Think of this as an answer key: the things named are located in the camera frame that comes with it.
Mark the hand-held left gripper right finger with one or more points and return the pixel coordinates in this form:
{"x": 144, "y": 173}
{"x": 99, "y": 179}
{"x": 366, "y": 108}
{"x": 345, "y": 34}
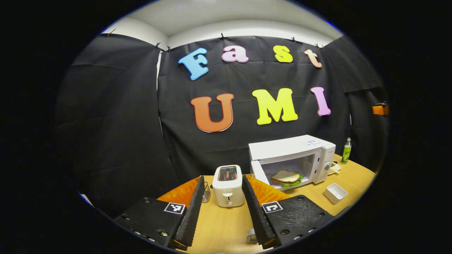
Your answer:
{"x": 256, "y": 215}

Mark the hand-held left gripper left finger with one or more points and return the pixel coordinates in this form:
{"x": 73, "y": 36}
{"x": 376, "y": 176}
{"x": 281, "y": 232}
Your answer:
{"x": 192, "y": 215}

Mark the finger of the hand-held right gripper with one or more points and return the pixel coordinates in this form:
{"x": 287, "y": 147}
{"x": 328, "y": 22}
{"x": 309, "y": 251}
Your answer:
{"x": 380, "y": 109}

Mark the white bread lettuce sandwich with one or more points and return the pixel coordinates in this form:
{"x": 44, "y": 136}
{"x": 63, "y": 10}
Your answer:
{"x": 286, "y": 176}

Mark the white microwave oven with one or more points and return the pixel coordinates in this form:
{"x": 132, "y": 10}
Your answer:
{"x": 293, "y": 146}

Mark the small white plastic piece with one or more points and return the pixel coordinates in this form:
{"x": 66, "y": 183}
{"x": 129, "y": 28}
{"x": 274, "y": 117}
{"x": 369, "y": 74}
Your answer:
{"x": 251, "y": 236}

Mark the white toaster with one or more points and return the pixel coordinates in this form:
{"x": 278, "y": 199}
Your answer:
{"x": 227, "y": 194}

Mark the green label drink bottle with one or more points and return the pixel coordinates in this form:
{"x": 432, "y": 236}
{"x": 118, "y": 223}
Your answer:
{"x": 346, "y": 153}

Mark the white divided dish with beans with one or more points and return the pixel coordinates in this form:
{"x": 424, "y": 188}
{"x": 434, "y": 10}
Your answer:
{"x": 333, "y": 169}

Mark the white rectangular container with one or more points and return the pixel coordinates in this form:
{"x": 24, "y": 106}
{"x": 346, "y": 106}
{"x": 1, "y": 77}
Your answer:
{"x": 335, "y": 193}

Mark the black backdrop cloth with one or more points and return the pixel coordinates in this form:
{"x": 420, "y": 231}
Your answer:
{"x": 123, "y": 123}

